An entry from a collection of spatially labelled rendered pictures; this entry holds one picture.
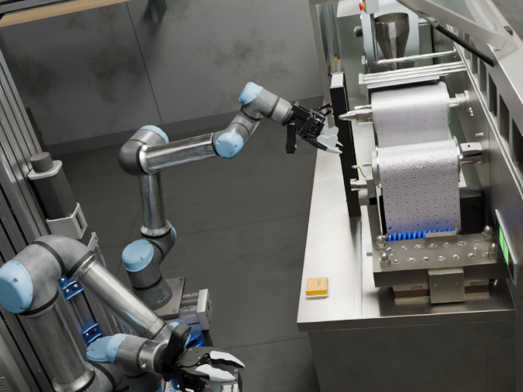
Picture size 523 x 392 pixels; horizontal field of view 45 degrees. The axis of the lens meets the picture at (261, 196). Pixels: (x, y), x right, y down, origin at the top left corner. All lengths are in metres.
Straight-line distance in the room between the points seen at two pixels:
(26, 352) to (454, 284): 1.37
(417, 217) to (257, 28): 3.83
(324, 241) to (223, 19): 3.60
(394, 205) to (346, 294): 0.33
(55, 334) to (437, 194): 1.20
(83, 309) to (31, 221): 0.37
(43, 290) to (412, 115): 1.28
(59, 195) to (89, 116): 4.28
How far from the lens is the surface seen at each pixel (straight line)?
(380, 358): 2.11
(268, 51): 5.74
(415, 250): 2.03
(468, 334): 2.06
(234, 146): 1.86
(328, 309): 2.05
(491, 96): 1.85
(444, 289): 1.99
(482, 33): 1.71
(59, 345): 1.76
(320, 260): 2.26
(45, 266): 1.65
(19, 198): 1.87
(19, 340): 2.19
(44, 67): 6.13
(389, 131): 2.19
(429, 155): 2.00
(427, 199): 2.05
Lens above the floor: 2.22
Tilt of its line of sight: 29 degrees down
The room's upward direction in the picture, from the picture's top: 13 degrees counter-clockwise
